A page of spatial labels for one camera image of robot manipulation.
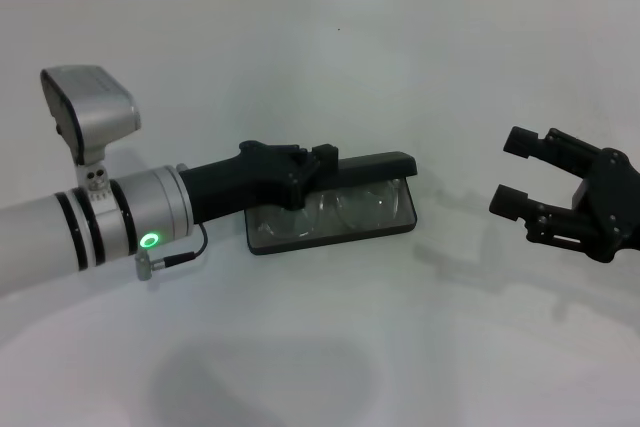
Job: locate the black glasses case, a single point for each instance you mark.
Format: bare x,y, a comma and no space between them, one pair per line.
370,164

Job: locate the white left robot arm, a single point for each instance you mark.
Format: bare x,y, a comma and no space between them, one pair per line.
40,237

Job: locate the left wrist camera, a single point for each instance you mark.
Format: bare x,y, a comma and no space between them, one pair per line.
90,102

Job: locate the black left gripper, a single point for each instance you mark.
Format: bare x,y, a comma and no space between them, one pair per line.
240,182

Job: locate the clear white glasses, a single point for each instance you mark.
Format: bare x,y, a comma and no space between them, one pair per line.
350,209

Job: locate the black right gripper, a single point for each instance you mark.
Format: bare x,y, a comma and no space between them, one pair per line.
615,202

